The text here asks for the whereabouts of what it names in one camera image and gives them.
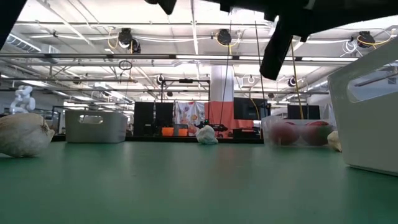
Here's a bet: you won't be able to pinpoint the green table mat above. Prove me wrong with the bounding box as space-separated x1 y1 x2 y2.
0 141 398 224

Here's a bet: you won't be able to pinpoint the red tomato with green stem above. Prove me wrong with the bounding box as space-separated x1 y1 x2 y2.
300 120 331 146

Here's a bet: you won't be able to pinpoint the black monitor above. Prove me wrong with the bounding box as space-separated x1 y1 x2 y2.
287 105 321 121
233 97 271 121

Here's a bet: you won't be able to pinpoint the white cutting board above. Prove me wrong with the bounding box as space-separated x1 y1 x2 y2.
326 39 398 177

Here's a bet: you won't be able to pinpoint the white robot figure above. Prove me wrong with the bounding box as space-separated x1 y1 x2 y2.
8 85 37 115

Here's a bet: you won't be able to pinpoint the clear plastic bin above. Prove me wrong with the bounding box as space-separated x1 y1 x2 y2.
261 115 338 147

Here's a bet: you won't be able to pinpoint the black gantry frame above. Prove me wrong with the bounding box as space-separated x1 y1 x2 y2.
160 78 211 137

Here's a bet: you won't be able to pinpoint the floral cloth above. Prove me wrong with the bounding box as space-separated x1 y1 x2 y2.
174 101 206 128

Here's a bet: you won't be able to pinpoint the long black cable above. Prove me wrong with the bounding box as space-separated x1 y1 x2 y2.
254 20 267 119

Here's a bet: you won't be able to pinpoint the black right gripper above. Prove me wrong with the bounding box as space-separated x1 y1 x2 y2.
217 0 312 80

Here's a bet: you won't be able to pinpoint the black cabinet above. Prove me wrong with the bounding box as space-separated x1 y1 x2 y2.
133 101 174 137

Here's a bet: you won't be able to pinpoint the black ceiling cable reel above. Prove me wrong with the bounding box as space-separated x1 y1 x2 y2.
216 29 233 47
356 30 376 49
118 27 134 49

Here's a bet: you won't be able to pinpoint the white and orange pillar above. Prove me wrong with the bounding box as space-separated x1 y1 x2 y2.
205 65 254 130

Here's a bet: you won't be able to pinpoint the long yellow cable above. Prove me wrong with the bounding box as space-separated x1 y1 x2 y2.
289 39 305 121

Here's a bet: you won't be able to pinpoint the white garlic bulb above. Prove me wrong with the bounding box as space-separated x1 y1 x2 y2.
195 124 220 146
327 130 343 153
0 112 56 159

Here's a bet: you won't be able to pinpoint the thin black hanging cable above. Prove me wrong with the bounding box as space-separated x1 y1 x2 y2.
219 18 233 121

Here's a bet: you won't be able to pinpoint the orange storage bins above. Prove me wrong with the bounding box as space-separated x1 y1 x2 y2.
160 126 189 137

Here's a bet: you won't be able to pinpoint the grey overhead rail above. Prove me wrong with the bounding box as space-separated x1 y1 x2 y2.
0 53 359 61

